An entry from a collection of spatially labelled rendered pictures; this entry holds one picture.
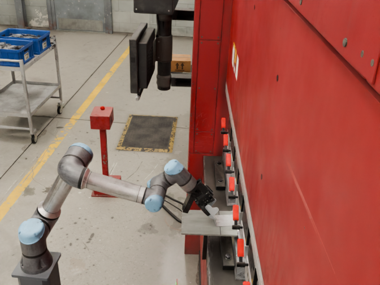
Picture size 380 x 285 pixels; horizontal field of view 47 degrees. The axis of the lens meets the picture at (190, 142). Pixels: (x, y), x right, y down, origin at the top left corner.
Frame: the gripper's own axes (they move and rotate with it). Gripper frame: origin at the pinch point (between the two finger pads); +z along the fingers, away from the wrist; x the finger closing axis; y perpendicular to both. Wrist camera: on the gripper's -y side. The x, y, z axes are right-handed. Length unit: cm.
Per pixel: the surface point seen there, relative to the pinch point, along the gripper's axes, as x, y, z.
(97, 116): 163, -70, -24
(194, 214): 6.2, -9.0, -1.5
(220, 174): 57, 2, 20
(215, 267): -17.6, -10.7, 13.1
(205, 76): 85, 29, -26
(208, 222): -0.2, -4.2, 2.3
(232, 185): -12.1, 19.7, -15.9
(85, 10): 731, -150, -38
